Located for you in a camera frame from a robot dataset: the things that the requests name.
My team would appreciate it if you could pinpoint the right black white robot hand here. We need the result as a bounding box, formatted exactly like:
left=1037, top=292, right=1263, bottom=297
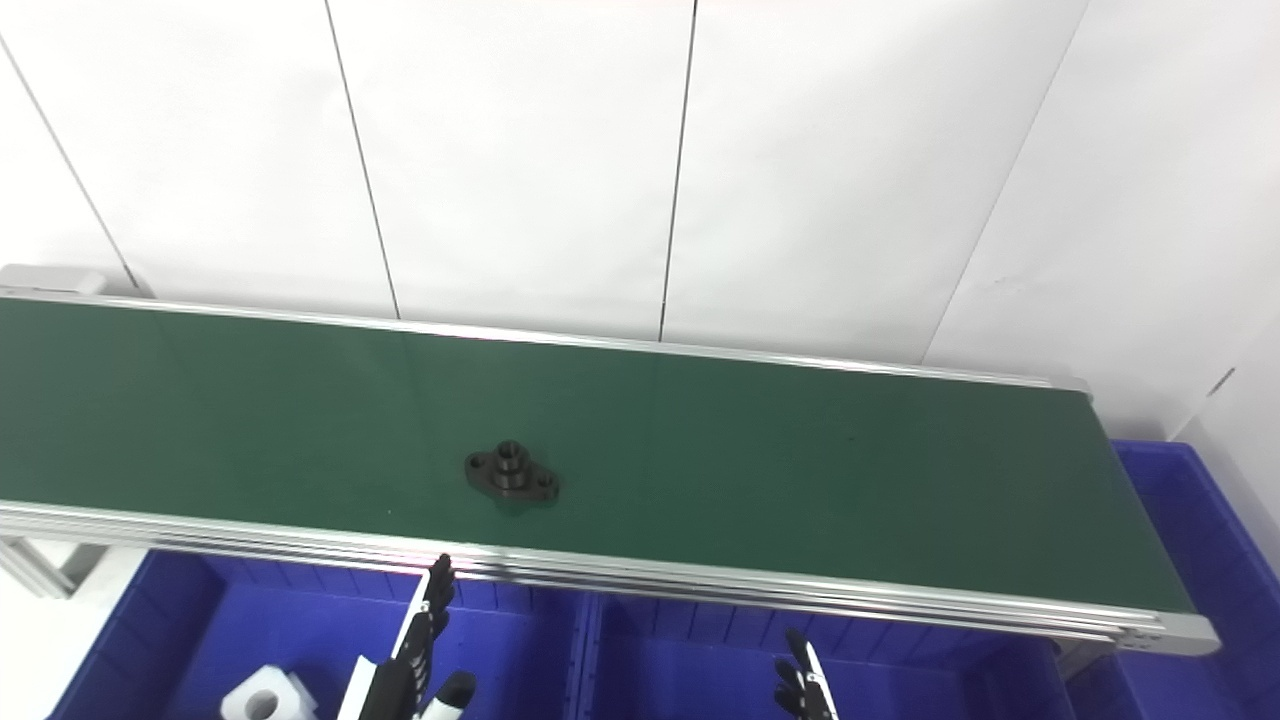
left=773, top=628, right=839, bottom=720

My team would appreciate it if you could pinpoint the aluminium conveyor leg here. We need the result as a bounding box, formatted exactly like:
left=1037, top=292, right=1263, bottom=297
left=1055, top=640, right=1116, bottom=681
left=0, top=535, right=106, bottom=599

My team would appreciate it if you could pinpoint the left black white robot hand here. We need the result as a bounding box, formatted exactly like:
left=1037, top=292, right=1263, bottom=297
left=338, top=553, right=478, bottom=720

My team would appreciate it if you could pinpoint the blue plastic bin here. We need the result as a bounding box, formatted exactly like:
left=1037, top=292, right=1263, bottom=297
left=1065, top=440, right=1280, bottom=720
left=48, top=550, right=591, bottom=720
left=575, top=592, right=1081, bottom=720

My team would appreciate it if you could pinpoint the black flange part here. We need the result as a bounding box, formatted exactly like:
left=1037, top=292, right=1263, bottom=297
left=465, top=440, right=559, bottom=506

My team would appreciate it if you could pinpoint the white block part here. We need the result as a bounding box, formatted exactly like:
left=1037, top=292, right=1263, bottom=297
left=220, top=665, right=319, bottom=720

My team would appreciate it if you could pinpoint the green conveyor belt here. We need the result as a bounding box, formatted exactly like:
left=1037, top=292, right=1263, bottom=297
left=0, top=290, right=1221, bottom=657
left=0, top=297, right=1196, bottom=613

